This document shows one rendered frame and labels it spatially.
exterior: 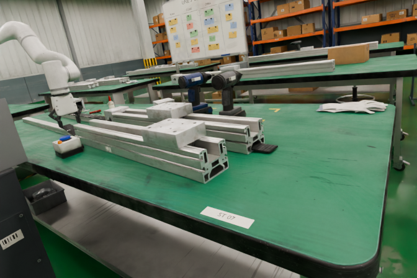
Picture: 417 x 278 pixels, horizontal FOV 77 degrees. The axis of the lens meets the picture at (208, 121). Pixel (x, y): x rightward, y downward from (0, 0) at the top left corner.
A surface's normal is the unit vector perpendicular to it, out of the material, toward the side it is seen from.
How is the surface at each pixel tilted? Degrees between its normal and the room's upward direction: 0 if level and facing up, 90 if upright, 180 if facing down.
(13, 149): 90
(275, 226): 0
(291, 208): 0
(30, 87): 90
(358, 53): 89
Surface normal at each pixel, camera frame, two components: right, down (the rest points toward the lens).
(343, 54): -0.66, 0.28
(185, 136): 0.73, 0.07
